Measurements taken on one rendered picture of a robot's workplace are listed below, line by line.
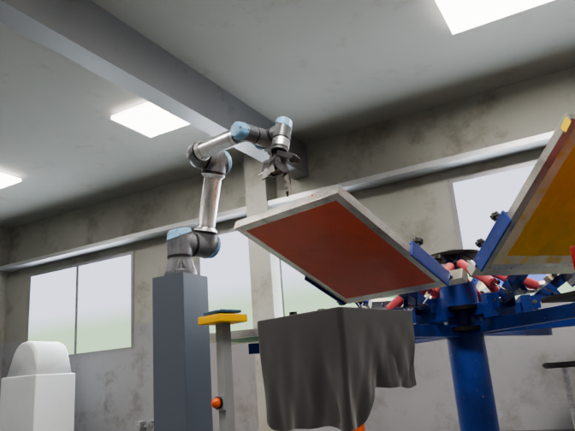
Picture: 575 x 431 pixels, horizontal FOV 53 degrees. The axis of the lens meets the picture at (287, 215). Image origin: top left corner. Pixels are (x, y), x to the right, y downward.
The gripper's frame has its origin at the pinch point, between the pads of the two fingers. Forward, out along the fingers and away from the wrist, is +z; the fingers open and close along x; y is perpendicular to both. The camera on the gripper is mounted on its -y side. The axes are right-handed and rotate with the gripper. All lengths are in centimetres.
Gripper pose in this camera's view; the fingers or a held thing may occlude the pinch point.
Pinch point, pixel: (276, 188)
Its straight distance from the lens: 230.8
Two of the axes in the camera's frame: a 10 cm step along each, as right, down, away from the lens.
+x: -6.8, -4.2, -6.0
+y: -7.2, 2.4, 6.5
